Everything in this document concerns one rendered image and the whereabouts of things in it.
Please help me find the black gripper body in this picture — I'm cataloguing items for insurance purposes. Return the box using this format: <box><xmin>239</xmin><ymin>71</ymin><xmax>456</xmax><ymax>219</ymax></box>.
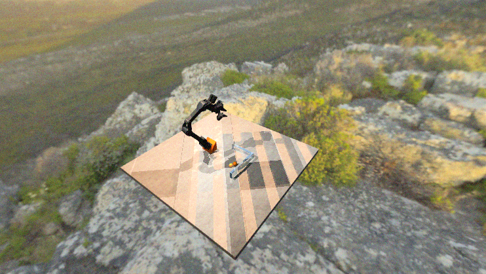
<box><xmin>212</xmin><ymin>108</ymin><xmax>223</xmax><ymax>121</ymax></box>

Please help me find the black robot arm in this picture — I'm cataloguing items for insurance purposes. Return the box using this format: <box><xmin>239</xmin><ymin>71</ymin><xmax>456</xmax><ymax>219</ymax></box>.
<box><xmin>181</xmin><ymin>94</ymin><xmax>223</xmax><ymax>150</ymax></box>

